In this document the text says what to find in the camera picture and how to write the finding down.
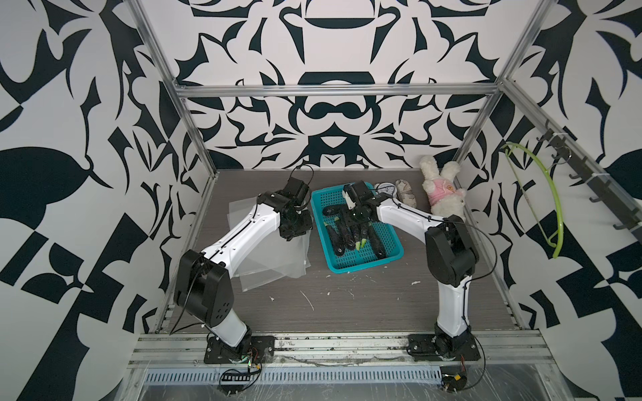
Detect dark eggplant four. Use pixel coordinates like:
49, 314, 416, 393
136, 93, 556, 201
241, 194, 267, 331
350, 223, 369, 251

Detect translucent zip-top bag top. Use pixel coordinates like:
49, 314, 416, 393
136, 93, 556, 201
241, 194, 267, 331
227, 196, 312, 279

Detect translucent zip-top bag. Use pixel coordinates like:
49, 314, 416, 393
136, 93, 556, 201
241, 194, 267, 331
238, 267, 288, 292
227, 196, 312, 279

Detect teal plastic basket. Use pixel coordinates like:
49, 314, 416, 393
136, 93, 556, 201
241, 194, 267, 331
311, 185, 404, 274

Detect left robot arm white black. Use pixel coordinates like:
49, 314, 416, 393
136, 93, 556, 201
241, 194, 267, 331
173, 186, 312, 348

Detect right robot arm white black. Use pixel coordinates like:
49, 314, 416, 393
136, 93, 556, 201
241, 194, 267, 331
342, 181, 479, 338

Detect dark eggplant one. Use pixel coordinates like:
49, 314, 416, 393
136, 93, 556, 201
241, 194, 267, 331
322, 204, 347, 217

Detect dark eggplant three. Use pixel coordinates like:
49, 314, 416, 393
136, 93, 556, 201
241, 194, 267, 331
335, 217, 356, 251

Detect dark eggplant five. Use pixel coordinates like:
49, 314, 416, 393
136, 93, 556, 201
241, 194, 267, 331
368, 223, 387, 259

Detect dark eggplant two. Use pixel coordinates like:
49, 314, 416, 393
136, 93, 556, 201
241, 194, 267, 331
324, 223, 345, 257

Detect translucent zip-top bag bottom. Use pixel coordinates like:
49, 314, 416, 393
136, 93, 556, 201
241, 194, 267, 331
238, 267, 288, 292

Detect small white round clock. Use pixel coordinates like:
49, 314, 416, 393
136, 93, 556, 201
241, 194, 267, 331
374, 182, 398, 198

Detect white plush bunny pink shirt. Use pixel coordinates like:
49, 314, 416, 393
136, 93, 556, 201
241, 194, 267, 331
420, 155, 466, 221

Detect green plastic hanger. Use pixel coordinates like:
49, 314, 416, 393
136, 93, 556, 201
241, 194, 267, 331
501, 142, 565, 260

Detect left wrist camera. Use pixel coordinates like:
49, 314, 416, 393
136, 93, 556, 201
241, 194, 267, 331
283, 176, 309, 207

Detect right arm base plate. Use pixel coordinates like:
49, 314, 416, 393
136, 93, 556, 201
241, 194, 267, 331
406, 332, 482, 362

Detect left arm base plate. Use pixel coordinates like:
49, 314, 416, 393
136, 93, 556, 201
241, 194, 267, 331
203, 335, 276, 364

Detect black wall hook rack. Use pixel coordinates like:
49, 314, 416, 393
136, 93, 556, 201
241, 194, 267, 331
538, 120, 641, 242

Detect aluminium frame rail front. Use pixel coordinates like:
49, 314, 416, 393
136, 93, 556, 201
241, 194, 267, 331
125, 330, 557, 369

